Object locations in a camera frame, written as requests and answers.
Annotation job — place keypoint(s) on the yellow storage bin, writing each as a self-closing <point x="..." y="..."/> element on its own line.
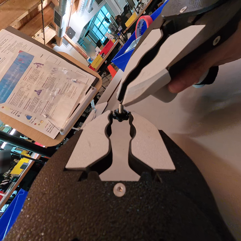
<point x="97" y="62"/>
<point x="131" y="19"/>

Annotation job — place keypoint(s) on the grey desk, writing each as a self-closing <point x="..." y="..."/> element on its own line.
<point x="211" y="131"/>

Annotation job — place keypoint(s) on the red storage bin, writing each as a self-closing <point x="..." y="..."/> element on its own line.
<point x="106" y="48"/>

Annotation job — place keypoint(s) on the blue plastic bin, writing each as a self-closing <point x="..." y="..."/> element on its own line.
<point x="126" y="52"/>

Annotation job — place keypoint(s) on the red tape roll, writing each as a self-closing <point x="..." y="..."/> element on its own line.
<point x="143" y="24"/>

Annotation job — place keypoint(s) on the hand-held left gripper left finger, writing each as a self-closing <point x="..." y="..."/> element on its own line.
<point x="90" y="147"/>

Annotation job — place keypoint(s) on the person's right hand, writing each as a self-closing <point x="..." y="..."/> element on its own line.
<point x="203" y="69"/>

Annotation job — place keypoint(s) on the white printed form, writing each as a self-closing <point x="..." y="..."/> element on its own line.
<point x="11" y="41"/>

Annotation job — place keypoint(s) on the black knob bolt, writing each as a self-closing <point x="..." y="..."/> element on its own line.
<point x="120" y="114"/>

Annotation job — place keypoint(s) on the blue container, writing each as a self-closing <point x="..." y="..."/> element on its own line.
<point x="11" y="214"/>

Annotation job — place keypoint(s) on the printed instruction sheet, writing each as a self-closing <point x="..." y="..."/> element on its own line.
<point x="37" y="90"/>

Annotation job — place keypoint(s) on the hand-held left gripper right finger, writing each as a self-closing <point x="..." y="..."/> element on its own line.
<point x="150" y="147"/>

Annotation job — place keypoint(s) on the wooden document stand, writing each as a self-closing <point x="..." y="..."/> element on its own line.
<point x="45" y="139"/>

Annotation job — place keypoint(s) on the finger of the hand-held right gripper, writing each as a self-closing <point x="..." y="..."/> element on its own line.
<point x="162" y="67"/>
<point x="143" y="52"/>

